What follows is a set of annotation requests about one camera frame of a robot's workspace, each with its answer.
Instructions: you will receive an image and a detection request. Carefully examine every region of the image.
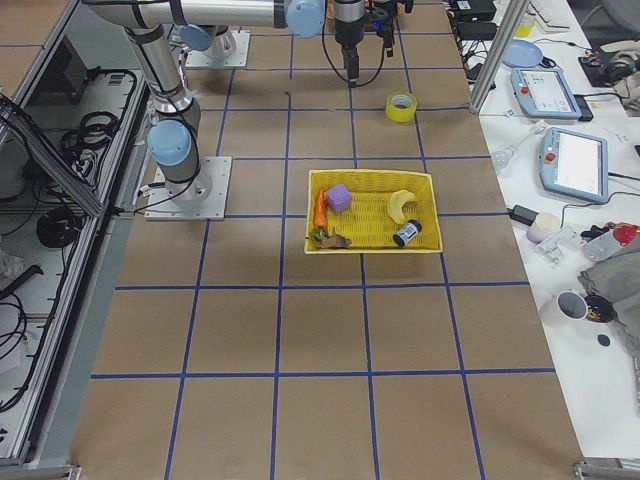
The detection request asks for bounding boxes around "pale croissant toy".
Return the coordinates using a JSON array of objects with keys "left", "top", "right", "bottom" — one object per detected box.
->
[{"left": 386, "top": 190, "right": 416, "bottom": 225}]

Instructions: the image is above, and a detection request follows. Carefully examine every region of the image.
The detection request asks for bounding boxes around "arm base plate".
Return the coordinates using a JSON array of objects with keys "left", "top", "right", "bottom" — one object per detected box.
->
[
  {"left": 184, "top": 30, "right": 250, "bottom": 70},
  {"left": 143, "top": 156, "right": 232, "bottom": 221}
]

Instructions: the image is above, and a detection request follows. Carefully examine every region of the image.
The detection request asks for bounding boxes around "light bulb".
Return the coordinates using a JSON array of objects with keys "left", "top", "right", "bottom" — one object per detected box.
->
[{"left": 491, "top": 145, "right": 518, "bottom": 171}]

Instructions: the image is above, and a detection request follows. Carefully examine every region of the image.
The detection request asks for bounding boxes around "blue plate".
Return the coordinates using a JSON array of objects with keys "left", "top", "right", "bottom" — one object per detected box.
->
[{"left": 502, "top": 39, "right": 544, "bottom": 68}]

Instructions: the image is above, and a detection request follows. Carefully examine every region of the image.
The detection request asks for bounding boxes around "yellow woven tray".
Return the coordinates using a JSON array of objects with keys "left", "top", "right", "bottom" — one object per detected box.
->
[{"left": 304, "top": 169, "right": 443, "bottom": 255}]

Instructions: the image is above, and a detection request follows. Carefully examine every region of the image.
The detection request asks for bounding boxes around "yellow clear tape roll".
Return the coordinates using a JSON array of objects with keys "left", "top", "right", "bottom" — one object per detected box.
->
[{"left": 385, "top": 91, "right": 418, "bottom": 123}]

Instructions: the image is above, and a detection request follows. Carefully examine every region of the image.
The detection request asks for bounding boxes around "purple foam cube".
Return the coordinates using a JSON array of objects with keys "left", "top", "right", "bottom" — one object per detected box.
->
[{"left": 326, "top": 184, "right": 352, "bottom": 215}]

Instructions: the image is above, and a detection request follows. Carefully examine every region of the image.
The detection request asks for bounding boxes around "white mug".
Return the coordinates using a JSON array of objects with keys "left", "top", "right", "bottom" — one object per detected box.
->
[{"left": 539, "top": 290, "right": 589, "bottom": 328}]

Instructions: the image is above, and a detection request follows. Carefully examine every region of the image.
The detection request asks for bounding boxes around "teach pendant near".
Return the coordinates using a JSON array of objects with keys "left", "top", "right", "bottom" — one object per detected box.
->
[{"left": 539, "top": 128, "right": 609, "bottom": 204}]

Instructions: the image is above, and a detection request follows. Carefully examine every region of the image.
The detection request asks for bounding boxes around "grey cloth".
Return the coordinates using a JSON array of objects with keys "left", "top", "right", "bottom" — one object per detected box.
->
[{"left": 578, "top": 251, "right": 639, "bottom": 357}]

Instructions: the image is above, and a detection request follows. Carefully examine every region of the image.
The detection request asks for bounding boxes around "aluminium frame post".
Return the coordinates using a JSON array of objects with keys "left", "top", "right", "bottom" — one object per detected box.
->
[{"left": 468, "top": 0, "right": 530, "bottom": 114}]

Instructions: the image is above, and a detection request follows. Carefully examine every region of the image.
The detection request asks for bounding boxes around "teach pendant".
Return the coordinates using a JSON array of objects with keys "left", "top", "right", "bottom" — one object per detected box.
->
[
  {"left": 539, "top": 128, "right": 609, "bottom": 204},
  {"left": 510, "top": 68, "right": 581, "bottom": 120}
]

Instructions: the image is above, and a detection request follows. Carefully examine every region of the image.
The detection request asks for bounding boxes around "lavender white cup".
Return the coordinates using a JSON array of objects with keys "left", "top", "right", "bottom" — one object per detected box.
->
[{"left": 526, "top": 212, "right": 561, "bottom": 244}]

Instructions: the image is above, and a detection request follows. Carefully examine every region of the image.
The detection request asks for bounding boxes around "teach pendant far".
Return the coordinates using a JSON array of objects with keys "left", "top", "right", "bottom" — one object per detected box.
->
[{"left": 510, "top": 68, "right": 581, "bottom": 120}]

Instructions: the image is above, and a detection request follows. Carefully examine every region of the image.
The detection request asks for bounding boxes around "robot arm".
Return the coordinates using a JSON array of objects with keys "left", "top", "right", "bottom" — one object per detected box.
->
[
  {"left": 179, "top": 1, "right": 414, "bottom": 62},
  {"left": 84, "top": 1, "right": 326, "bottom": 203}
]

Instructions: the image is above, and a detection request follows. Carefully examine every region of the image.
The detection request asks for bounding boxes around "brown toy animal figure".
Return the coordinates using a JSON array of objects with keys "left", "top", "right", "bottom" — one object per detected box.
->
[{"left": 310, "top": 227, "right": 351, "bottom": 249}]

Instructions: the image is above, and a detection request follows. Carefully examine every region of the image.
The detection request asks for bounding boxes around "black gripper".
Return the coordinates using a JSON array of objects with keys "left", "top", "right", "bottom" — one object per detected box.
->
[
  {"left": 372, "top": 9, "right": 397, "bottom": 58},
  {"left": 334, "top": 19, "right": 364, "bottom": 88}
]

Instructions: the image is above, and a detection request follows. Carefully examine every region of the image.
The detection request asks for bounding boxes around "black power adapter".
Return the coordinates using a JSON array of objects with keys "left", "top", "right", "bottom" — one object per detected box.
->
[{"left": 507, "top": 205, "right": 539, "bottom": 227}]

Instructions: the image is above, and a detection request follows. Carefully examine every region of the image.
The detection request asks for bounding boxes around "orange toy carrot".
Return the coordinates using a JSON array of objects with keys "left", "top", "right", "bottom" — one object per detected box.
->
[{"left": 313, "top": 189, "right": 328, "bottom": 228}]

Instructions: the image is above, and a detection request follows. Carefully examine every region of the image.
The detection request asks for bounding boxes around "small black labelled can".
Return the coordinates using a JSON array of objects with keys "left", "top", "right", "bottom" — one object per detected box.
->
[{"left": 393, "top": 219, "right": 423, "bottom": 248}]

